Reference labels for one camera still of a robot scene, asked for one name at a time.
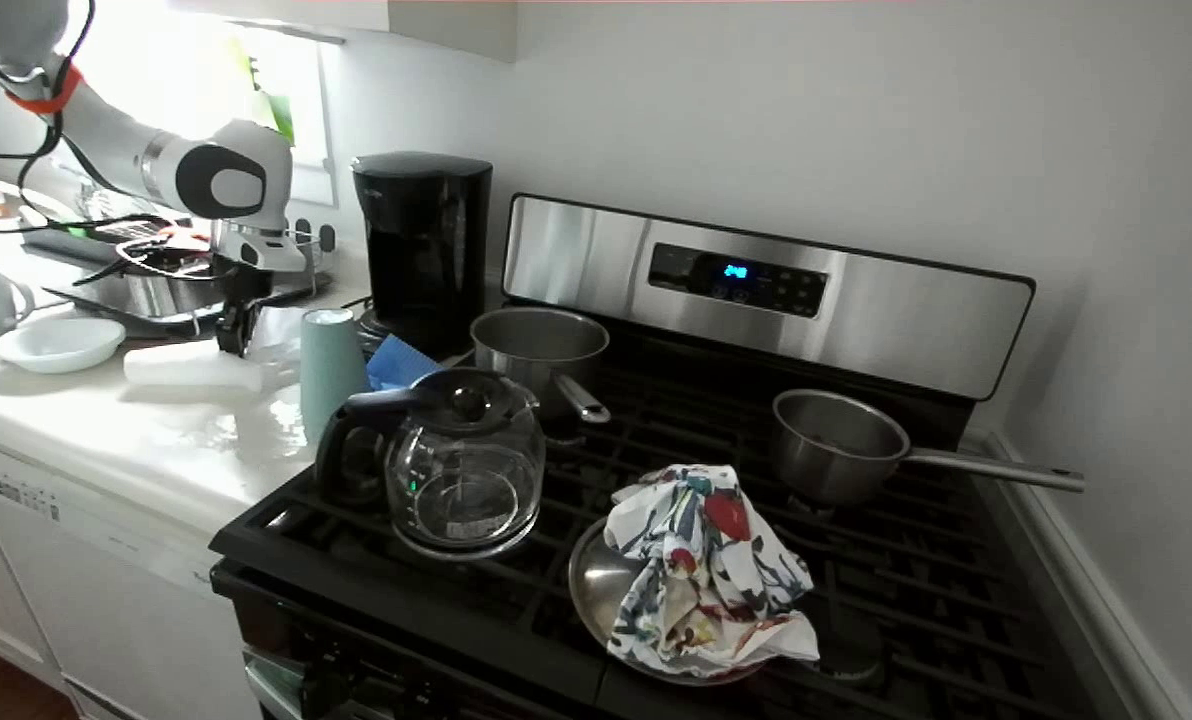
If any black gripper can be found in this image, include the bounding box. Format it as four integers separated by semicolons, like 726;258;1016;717
217;258;283;362

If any white embossed paper towel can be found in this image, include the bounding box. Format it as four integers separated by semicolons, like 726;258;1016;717
118;301;307;400

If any colourful patterned dish towel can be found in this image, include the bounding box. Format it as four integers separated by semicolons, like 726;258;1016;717
598;459;822;685

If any black dish rack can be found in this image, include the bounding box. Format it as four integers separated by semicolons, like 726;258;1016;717
205;193;1113;720
14;220;334;332

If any light blue plastic cup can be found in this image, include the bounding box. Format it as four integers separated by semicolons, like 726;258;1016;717
295;303;371;449

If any blue cloth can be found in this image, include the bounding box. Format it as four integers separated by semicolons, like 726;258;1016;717
359;332;443;395

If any white bowl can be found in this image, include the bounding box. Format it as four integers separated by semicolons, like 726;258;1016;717
0;310;133;379

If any black coffee maker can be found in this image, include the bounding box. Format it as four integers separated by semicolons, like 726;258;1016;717
347;148;494;363

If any large steel saucepan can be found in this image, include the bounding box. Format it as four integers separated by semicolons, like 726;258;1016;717
463;303;616;433

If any white dishwasher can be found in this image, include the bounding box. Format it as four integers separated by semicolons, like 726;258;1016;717
0;428;266;720

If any steel frying pan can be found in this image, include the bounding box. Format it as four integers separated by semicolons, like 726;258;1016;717
564;514;826;693

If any small steel saucepan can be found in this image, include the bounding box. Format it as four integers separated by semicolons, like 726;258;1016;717
769;386;1088;509

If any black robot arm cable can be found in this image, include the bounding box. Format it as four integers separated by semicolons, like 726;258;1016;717
9;0;102;193

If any white wall cabinet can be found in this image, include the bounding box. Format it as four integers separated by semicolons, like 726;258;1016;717
170;0;524;67

